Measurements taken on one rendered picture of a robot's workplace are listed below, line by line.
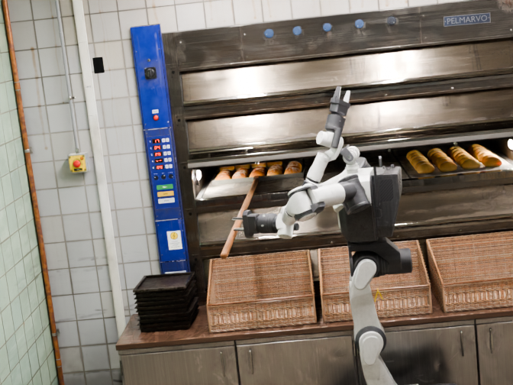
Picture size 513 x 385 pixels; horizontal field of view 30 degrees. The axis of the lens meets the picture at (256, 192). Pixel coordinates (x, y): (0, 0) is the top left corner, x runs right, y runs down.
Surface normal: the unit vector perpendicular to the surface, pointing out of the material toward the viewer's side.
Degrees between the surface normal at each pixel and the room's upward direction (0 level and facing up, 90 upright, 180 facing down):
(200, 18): 90
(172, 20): 90
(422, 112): 70
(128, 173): 90
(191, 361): 90
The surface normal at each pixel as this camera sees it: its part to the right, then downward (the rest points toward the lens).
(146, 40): -0.04, 0.18
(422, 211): -0.05, -0.16
